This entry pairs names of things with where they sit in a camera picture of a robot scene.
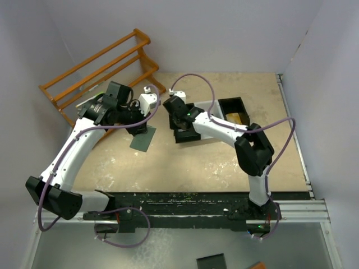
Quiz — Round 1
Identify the orange brown object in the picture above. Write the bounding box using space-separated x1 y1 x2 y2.
247 262 266 269

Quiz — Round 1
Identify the black square plate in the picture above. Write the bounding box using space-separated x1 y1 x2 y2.
196 253 227 269

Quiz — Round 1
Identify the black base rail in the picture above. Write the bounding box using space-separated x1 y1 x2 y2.
84 192 282 233

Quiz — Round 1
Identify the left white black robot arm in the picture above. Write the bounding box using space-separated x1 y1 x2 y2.
25 82 160 220

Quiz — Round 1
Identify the black bin with gold card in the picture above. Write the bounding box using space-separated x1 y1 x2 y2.
218 97 250 126

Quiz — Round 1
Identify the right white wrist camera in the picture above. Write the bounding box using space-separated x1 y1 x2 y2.
169 88 186 103

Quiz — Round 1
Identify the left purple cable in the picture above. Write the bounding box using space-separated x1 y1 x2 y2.
36 84 161 233

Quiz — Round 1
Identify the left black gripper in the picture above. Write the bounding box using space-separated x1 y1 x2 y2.
117 101 150 137

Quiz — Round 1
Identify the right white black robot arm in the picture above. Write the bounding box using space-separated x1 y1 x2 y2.
163 95 274 219

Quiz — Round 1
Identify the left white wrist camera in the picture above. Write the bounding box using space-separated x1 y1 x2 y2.
138 85 158 116

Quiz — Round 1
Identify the mint green card holder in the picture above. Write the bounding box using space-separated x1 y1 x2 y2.
130 126 157 152

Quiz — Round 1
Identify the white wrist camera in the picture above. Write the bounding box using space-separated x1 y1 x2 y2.
169 88 186 103
138 85 158 116

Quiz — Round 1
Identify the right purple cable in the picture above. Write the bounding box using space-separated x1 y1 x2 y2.
169 73 297 197

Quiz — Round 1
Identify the orange wooden rack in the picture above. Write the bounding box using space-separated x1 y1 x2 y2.
39 28 166 127

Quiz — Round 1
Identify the gold credit card in bin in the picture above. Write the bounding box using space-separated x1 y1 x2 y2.
225 113 242 125

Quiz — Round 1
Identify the purple cable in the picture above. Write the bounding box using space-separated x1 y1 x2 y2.
36 84 161 233
169 73 297 197

